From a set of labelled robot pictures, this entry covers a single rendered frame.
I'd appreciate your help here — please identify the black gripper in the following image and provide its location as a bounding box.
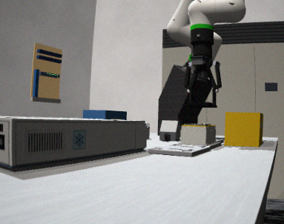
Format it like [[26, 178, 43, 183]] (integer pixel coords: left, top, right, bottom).
[[184, 42, 222, 107]]

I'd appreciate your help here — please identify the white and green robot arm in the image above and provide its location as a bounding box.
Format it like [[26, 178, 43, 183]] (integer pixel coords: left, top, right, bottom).
[[167, 0, 246, 76]]

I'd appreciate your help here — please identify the yellow bin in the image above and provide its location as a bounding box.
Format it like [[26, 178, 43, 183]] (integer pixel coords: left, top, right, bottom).
[[224, 112, 263, 147]]

